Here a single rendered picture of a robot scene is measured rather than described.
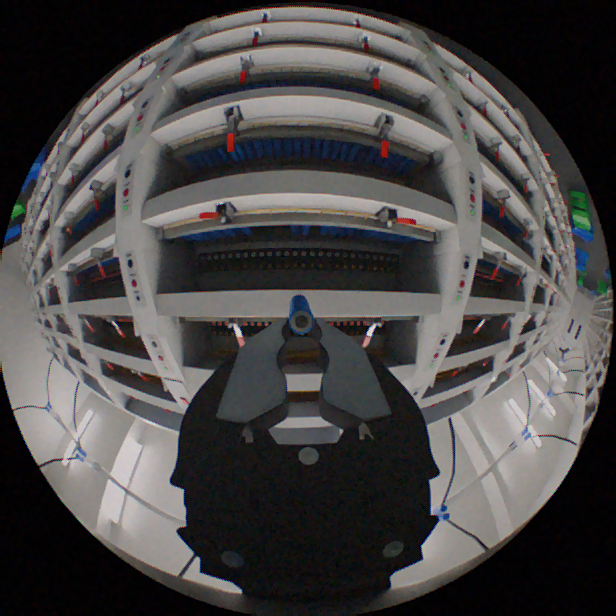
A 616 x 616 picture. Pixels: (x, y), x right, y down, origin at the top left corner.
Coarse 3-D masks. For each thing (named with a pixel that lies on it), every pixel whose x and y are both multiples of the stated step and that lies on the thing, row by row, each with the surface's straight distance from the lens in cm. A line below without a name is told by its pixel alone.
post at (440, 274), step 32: (416, 32) 97; (448, 96) 60; (448, 128) 51; (448, 192) 45; (480, 192) 50; (480, 224) 49; (448, 256) 42; (416, 288) 50; (448, 288) 42; (448, 320) 47; (416, 352) 51; (416, 384) 57
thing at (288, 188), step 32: (192, 192) 33; (224, 192) 30; (256, 192) 28; (288, 192) 27; (320, 192) 28; (352, 192) 29; (384, 192) 31; (416, 192) 36; (160, 224) 41; (448, 224) 40; (416, 256) 50
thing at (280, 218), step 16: (192, 224) 37; (208, 224) 35; (240, 224) 33; (256, 224) 33; (272, 224) 33; (288, 224) 33; (304, 224) 33; (320, 224) 33; (336, 224) 33; (352, 224) 33; (368, 224) 34; (400, 224) 37; (416, 224) 38
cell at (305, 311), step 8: (296, 296) 17; (304, 296) 18; (296, 304) 14; (304, 304) 14; (296, 312) 12; (304, 312) 12; (296, 320) 12; (304, 320) 12; (312, 320) 12; (296, 328) 13; (304, 328) 13
